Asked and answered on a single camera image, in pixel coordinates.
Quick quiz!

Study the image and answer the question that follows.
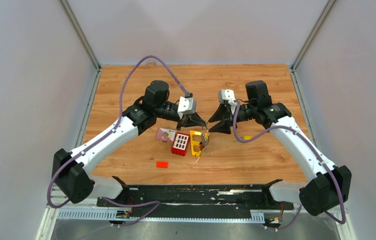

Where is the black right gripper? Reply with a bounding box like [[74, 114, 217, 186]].
[[208, 102, 256, 134]]

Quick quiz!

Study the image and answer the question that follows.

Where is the large metal keyring with tags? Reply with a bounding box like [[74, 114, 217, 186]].
[[199, 126, 209, 153]]

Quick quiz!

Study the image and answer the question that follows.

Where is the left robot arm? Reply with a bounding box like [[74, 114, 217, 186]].
[[51, 80, 207, 207]]

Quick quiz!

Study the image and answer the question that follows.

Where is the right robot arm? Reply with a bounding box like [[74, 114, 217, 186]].
[[209, 80, 352, 216]]

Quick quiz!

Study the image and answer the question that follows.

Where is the red window block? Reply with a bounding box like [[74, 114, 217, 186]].
[[171, 132, 190, 157]]

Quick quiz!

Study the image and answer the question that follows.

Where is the small orange-red block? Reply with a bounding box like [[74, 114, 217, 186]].
[[156, 161, 169, 169]]

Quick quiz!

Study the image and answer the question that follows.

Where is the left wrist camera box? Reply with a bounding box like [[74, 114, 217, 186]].
[[177, 96, 197, 119]]

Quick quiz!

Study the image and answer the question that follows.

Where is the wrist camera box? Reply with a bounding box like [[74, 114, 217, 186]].
[[177, 96, 197, 119], [218, 89, 237, 106]]

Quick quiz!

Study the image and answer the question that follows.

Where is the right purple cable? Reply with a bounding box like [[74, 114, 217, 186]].
[[232, 99, 347, 232]]

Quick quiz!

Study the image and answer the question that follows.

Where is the purple cable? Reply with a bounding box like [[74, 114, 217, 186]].
[[232, 99, 347, 232], [46, 54, 194, 228]]

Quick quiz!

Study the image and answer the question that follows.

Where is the yellow plastic triangle frame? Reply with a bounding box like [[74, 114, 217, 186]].
[[189, 130, 202, 157]]

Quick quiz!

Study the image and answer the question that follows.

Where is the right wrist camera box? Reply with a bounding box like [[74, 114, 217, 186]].
[[218, 89, 237, 106]]

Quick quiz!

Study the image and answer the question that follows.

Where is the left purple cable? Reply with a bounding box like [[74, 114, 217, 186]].
[[46, 54, 194, 228]]

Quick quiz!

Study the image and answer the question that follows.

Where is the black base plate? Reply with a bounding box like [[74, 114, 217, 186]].
[[112, 184, 294, 211]]

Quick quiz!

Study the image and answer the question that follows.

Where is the aluminium front rail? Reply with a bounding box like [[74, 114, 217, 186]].
[[47, 186, 348, 223]]

